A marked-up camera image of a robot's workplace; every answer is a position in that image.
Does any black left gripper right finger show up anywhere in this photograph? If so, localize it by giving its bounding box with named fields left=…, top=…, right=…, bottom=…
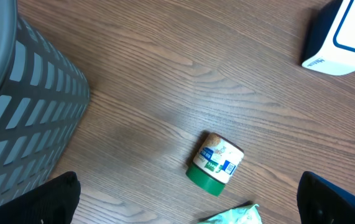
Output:
left=297, top=171, right=355, bottom=224

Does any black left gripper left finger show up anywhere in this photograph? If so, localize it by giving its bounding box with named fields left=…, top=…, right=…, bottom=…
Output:
left=0, top=171, right=81, bottom=224

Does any teal snack packet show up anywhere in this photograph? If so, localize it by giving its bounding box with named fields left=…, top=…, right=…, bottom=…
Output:
left=198, top=204, right=262, bottom=224

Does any green lid white jar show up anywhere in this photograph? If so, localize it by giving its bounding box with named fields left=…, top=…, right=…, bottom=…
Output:
left=186, top=133, right=244, bottom=197

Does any white barcode scanner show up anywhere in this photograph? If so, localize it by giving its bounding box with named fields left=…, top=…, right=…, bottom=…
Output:
left=302, top=0, right=355, bottom=76

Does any grey plastic mesh basket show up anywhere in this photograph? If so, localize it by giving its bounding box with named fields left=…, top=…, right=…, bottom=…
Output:
left=0, top=0, right=90, bottom=206

